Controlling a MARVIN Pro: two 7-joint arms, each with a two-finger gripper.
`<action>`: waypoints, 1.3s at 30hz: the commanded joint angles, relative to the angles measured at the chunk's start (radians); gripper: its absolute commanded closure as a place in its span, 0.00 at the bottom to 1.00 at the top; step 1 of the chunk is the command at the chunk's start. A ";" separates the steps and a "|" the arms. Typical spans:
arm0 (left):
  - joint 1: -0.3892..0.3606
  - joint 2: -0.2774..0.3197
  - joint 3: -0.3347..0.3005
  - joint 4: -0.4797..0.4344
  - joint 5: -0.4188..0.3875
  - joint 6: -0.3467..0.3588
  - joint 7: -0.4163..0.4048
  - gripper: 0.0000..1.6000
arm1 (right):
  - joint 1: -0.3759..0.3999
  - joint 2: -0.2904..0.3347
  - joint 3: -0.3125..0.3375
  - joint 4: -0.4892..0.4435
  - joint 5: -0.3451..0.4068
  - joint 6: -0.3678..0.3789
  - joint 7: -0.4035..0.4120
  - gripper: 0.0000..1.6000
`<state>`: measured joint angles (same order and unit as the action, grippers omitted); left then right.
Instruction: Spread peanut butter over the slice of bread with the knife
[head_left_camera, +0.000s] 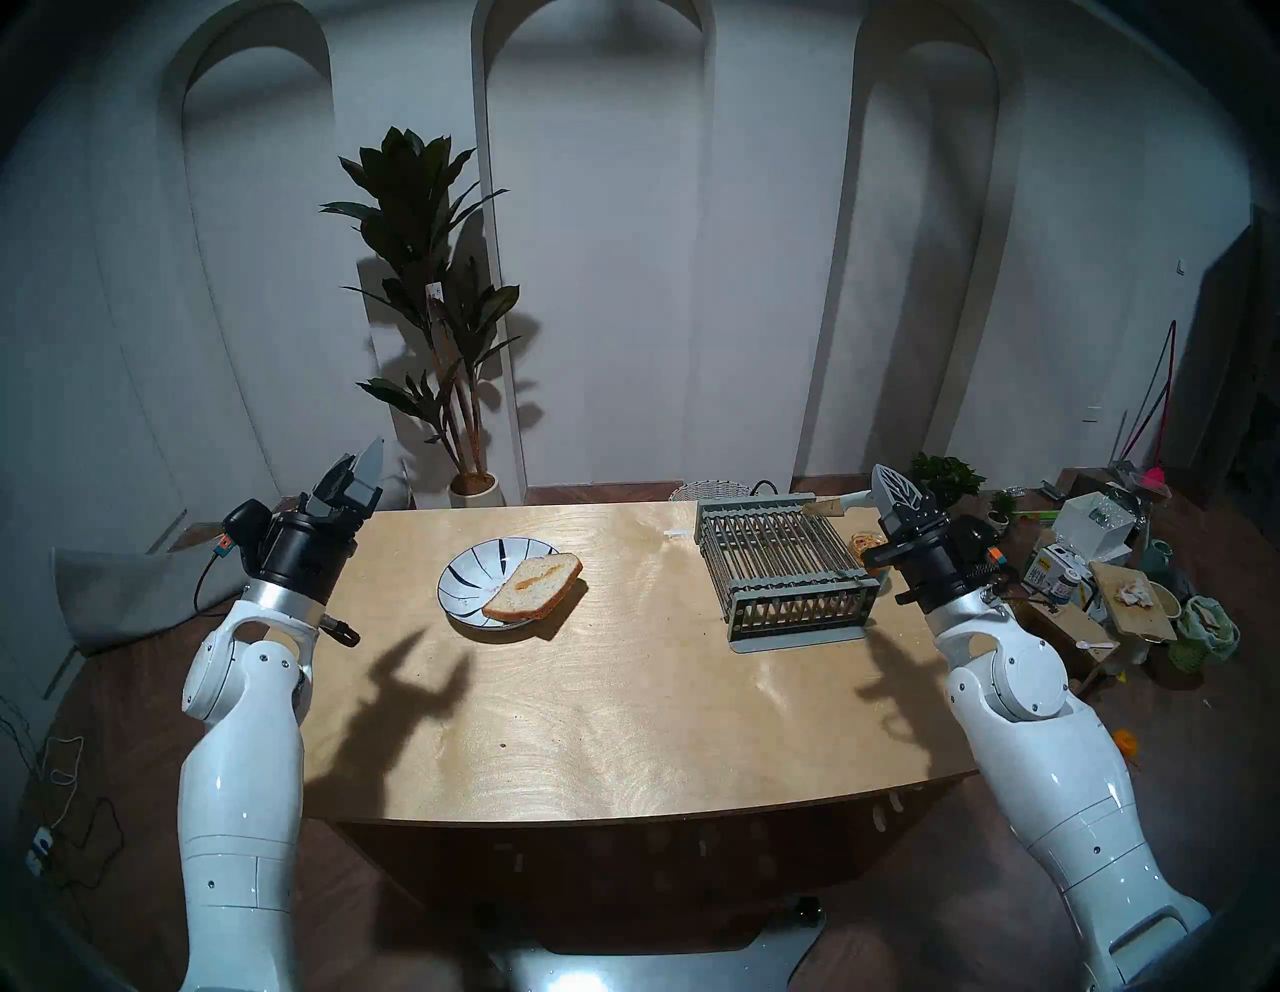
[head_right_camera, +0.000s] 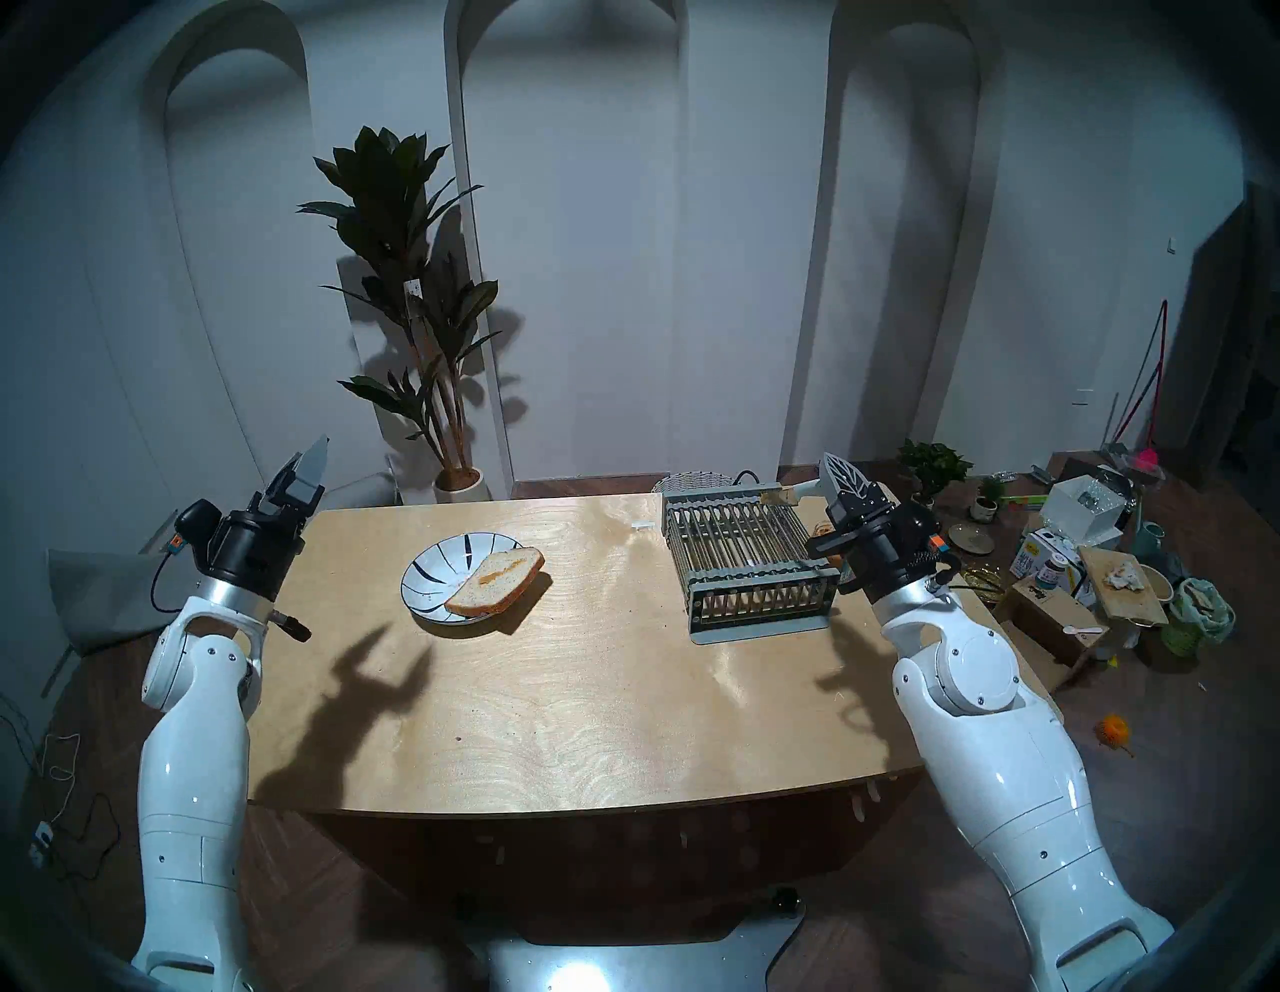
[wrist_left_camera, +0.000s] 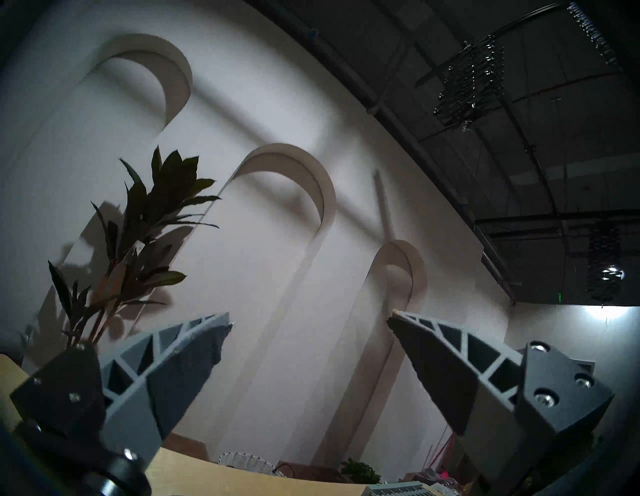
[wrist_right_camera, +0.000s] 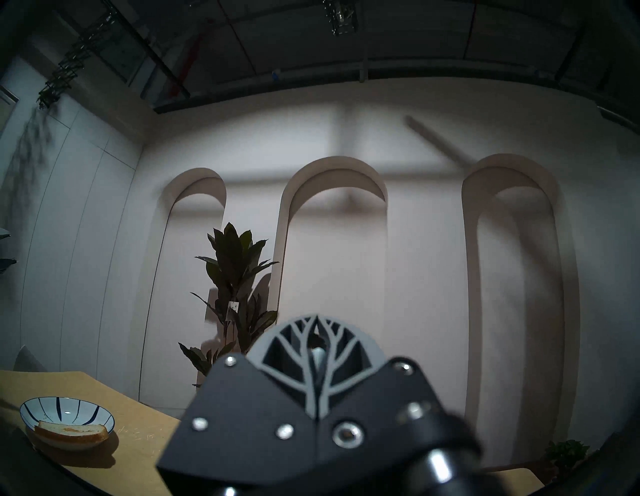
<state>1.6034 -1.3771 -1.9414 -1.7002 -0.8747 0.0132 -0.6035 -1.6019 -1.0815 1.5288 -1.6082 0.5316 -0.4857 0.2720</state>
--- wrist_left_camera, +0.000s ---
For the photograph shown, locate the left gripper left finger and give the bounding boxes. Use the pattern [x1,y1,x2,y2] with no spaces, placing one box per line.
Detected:
[10,312,235,454]

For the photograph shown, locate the tall potted plant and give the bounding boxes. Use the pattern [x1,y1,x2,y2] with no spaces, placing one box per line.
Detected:
[47,146,222,351]

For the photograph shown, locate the grey slatted cutlery rack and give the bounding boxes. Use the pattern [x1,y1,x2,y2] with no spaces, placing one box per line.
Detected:
[361,481,437,496]

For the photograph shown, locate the bushy small potted plant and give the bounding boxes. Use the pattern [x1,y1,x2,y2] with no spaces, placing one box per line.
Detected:
[340,457,382,485]

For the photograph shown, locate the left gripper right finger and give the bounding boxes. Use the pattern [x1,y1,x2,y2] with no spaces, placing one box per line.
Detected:
[387,310,615,496]

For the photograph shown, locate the red broom with pink head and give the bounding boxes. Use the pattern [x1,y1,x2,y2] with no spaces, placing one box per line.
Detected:
[425,432,459,475]

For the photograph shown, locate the white wicker basket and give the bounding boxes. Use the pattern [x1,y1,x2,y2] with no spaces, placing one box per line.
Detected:
[218,451,286,479]

